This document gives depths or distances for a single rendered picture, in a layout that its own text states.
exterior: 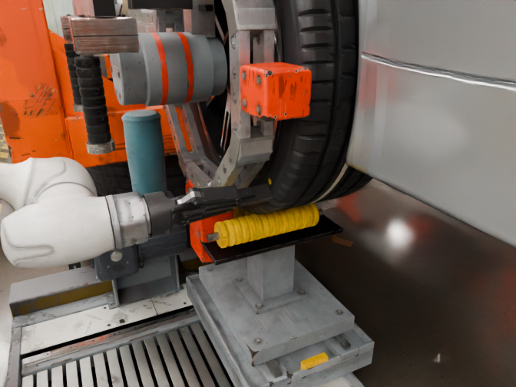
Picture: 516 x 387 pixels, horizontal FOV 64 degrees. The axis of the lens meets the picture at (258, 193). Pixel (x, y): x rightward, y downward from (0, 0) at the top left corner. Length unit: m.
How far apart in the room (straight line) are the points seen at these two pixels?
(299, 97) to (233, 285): 0.75
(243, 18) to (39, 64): 0.77
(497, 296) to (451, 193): 1.31
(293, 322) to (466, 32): 0.83
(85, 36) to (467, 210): 0.54
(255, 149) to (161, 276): 0.92
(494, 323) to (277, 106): 1.25
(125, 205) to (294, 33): 0.37
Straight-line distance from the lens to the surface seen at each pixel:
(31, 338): 1.45
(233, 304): 1.17
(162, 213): 0.70
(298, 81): 0.59
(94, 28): 0.67
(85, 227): 0.67
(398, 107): 0.54
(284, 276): 1.15
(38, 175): 0.80
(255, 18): 0.66
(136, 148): 1.00
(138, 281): 1.52
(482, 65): 0.46
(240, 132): 0.67
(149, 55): 0.82
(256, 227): 0.91
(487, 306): 1.72
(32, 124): 1.32
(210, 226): 0.96
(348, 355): 1.15
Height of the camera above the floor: 0.96
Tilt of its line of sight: 24 degrees down
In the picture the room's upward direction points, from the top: straight up
